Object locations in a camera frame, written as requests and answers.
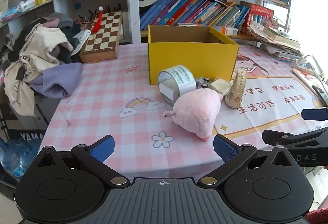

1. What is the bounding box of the stack of papers and booklets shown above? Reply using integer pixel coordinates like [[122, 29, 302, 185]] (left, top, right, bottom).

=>
[[250, 20, 304, 62]]

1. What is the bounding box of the wooden chessboard box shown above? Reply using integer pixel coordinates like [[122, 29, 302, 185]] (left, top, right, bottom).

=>
[[79, 10, 123, 63]]

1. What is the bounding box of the red tassel ornament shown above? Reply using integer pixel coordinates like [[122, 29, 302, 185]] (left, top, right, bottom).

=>
[[91, 6, 104, 33]]

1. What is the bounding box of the pink wall poster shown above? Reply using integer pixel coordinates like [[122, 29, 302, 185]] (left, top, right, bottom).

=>
[[295, 0, 328, 42]]

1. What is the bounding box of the cream garment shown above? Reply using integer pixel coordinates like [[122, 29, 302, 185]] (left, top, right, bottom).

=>
[[4, 23, 75, 116]]

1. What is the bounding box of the cream smartwatch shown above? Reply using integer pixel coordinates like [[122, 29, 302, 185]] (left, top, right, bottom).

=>
[[225, 68, 247, 108]]

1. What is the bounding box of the grey toy car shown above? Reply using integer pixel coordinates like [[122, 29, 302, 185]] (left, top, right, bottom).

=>
[[195, 77, 212, 89]]

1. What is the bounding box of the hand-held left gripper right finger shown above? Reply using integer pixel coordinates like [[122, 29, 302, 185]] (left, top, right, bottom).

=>
[[197, 134, 299, 187]]

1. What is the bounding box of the black case white lettering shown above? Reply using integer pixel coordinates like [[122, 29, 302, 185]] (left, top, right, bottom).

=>
[[8, 129, 45, 143]]

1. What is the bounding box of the row of colourful books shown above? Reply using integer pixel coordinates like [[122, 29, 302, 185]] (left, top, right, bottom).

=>
[[140, 0, 250, 29]]

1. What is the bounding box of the red boxed book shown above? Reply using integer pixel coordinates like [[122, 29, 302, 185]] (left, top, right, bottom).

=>
[[245, 4, 274, 35]]

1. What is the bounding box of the clear packing tape roll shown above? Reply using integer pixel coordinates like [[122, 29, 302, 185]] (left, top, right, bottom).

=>
[[157, 65, 197, 106]]

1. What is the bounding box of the blue water bottle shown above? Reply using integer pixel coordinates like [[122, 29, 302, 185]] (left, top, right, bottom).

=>
[[0, 138, 21, 178], [18, 138, 43, 171]]

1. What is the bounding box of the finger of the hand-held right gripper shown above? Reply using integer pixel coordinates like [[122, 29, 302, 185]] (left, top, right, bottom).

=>
[[302, 108, 328, 121], [262, 128, 328, 148]]

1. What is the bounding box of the yellow cardboard box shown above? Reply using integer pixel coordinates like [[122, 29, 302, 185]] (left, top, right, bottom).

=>
[[147, 25, 239, 85]]

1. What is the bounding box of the lavender garment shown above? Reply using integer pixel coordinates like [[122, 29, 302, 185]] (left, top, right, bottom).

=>
[[31, 62, 84, 98]]

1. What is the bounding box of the pink plush toy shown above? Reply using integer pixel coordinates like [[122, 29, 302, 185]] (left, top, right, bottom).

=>
[[164, 88, 223, 142]]

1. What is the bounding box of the orange and white small box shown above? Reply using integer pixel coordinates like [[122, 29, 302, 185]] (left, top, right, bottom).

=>
[[213, 25, 239, 35]]

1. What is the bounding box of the person's red clothing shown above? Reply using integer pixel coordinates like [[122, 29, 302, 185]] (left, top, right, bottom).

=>
[[306, 208, 328, 224]]

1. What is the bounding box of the white cloth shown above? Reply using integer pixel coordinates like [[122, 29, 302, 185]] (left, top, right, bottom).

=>
[[70, 30, 91, 55]]

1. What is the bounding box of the white power strip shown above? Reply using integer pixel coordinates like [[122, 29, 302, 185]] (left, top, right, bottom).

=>
[[292, 55, 321, 76]]

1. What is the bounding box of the small cream cube charger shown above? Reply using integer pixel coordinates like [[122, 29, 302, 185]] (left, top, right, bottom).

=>
[[210, 77, 232, 94]]

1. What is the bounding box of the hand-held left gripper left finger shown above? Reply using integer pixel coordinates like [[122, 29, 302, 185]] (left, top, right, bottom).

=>
[[33, 135, 131, 188]]

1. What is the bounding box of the blue packet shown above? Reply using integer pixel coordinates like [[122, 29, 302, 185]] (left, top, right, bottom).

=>
[[0, 6, 22, 22]]

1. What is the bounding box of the pink checked tablecloth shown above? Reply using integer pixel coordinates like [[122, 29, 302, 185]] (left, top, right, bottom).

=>
[[41, 43, 328, 176]]

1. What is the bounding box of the pink flat booklet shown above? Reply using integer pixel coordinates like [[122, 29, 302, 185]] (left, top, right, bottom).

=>
[[292, 68, 328, 102]]

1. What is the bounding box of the white bookshelf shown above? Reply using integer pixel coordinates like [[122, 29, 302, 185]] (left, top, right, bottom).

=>
[[0, 0, 294, 45]]

